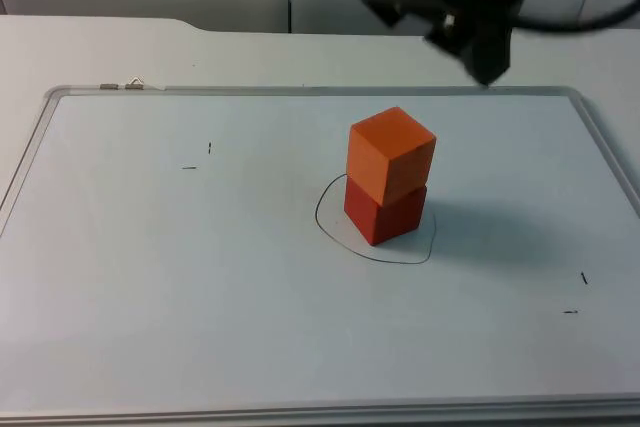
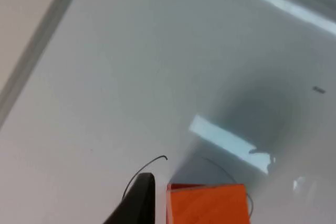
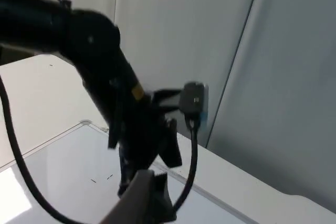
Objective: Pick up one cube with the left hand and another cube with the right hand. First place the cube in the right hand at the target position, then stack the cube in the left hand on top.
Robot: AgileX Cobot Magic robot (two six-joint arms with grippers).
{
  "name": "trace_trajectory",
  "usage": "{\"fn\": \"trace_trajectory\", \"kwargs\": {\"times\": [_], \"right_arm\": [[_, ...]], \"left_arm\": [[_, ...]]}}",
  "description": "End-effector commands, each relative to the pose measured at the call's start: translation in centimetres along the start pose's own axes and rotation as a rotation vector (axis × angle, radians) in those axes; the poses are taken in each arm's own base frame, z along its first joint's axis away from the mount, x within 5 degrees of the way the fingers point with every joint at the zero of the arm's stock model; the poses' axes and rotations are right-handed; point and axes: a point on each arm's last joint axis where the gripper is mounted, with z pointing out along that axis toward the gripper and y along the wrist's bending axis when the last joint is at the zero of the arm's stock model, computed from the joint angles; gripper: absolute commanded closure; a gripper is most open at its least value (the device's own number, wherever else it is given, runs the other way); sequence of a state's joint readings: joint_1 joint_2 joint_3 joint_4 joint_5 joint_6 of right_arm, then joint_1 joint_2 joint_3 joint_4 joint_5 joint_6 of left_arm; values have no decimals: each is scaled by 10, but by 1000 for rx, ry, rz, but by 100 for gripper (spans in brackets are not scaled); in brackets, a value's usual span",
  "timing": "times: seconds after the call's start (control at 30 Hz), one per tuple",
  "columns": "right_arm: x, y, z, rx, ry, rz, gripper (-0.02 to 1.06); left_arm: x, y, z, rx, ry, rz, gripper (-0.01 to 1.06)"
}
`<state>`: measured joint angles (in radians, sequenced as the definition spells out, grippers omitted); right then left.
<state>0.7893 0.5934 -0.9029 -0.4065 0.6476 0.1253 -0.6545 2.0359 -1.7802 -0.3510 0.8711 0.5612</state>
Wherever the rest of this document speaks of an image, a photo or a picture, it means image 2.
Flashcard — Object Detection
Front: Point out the grey-framed whiteboard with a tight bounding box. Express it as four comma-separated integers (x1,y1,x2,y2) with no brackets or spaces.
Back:
0,0,336,224

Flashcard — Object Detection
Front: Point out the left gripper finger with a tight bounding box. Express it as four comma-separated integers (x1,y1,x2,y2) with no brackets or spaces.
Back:
102,173,157,224

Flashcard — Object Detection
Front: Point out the orange cube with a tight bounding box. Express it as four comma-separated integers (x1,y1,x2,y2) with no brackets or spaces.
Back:
166,183,252,224

